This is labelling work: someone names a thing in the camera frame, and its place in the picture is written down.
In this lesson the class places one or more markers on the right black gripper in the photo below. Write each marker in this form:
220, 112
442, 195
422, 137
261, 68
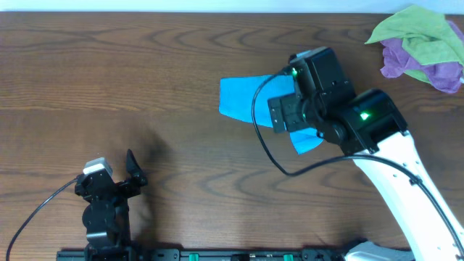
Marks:
288, 104

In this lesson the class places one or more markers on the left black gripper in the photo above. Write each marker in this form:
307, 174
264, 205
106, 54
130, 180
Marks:
133, 187

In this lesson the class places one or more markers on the blue microfiber cloth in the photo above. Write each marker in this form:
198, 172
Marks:
236, 96

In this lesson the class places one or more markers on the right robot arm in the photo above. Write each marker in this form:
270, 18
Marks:
369, 130

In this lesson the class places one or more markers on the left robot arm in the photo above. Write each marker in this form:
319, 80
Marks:
106, 217

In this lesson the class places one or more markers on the green microfiber cloth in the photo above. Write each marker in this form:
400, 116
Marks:
416, 24

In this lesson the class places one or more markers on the purple microfiber cloth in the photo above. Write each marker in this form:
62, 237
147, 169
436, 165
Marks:
432, 61

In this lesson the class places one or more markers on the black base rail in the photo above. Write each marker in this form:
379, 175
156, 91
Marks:
203, 255

